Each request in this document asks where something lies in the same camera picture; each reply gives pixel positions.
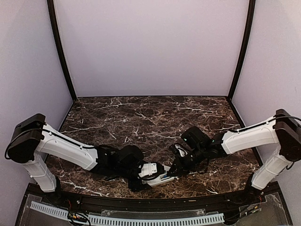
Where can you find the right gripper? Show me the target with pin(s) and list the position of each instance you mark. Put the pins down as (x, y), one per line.
(182, 169)

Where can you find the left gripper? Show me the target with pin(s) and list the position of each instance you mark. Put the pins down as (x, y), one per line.
(138, 186)

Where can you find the white remote control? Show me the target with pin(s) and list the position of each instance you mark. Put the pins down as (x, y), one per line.
(162, 180)

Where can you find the white battery cover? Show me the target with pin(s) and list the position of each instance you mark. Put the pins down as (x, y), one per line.
(166, 168)

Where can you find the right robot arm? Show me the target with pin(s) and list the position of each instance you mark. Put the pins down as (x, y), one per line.
(281, 129)

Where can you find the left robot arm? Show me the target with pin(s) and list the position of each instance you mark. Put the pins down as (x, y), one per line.
(34, 136)

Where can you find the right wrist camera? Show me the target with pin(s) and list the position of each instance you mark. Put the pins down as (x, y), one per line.
(178, 149)

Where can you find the black curved table rail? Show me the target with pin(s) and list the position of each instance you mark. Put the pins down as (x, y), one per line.
(230, 202)

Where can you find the grey slotted cable duct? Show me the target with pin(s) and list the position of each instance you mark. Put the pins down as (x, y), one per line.
(130, 218)

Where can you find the right black frame post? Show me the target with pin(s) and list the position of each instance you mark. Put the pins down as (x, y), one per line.
(243, 49)

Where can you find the black frame post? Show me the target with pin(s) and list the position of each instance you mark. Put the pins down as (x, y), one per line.
(243, 49)
(59, 48)

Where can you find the left black frame post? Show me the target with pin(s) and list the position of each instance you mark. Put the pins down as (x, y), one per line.
(59, 48)

